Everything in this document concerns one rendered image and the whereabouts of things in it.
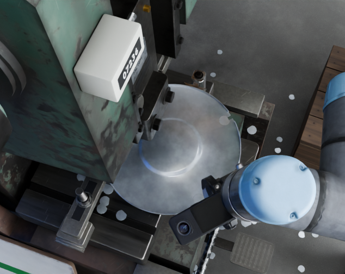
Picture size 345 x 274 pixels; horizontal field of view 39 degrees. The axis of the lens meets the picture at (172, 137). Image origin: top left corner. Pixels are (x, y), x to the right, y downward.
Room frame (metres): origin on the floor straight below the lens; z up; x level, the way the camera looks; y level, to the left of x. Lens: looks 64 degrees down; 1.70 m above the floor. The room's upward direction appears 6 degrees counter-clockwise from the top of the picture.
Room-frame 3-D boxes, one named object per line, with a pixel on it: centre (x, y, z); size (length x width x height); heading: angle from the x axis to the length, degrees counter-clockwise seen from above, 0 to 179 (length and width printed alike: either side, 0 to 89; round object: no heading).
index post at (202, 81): (0.58, -0.07, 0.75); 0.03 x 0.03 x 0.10; 64
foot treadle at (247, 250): (0.42, 0.00, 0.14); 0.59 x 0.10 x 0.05; 64
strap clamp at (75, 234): (0.33, 0.19, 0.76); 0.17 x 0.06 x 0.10; 154
